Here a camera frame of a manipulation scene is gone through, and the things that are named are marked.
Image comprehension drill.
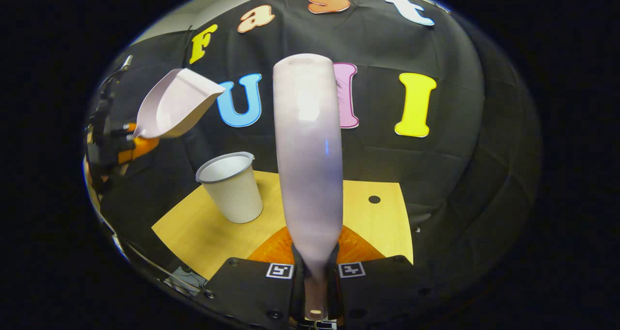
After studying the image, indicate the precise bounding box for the small lilac broom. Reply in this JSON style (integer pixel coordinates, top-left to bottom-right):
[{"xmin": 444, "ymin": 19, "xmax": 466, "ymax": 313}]
[{"xmin": 273, "ymin": 54, "xmax": 344, "ymax": 321}]

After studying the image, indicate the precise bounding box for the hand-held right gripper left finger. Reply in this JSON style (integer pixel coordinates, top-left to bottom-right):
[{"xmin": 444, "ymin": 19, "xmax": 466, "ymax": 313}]
[{"xmin": 206, "ymin": 228, "xmax": 306, "ymax": 328}]

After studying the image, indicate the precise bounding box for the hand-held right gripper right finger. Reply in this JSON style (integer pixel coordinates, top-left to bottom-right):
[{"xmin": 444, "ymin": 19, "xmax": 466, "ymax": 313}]
[{"xmin": 329, "ymin": 226, "xmax": 436, "ymax": 326}]

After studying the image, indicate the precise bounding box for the lilac plastic dustpan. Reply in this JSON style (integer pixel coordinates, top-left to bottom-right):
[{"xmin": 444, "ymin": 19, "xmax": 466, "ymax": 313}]
[{"xmin": 133, "ymin": 68, "xmax": 227, "ymax": 140}]

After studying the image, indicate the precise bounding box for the black backdrop cloth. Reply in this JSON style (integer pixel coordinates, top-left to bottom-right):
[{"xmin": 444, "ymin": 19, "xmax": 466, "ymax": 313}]
[{"xmin": 85, "ymin": 0, "xmax": 543, "ymax": 292}]

